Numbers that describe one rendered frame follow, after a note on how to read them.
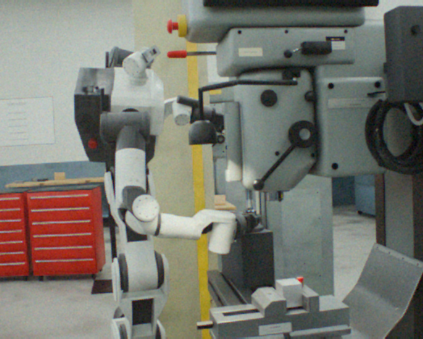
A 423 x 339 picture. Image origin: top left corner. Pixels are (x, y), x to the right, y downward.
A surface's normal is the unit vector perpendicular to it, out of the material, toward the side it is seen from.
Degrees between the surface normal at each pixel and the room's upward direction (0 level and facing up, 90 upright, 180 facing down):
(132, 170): 68
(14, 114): 90
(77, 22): 90
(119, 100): 76
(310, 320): 90
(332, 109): 90
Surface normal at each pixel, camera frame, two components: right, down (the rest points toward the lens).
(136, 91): 0.11, -0.80
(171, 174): 0.14, 0.04
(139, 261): 0.22, -0.46
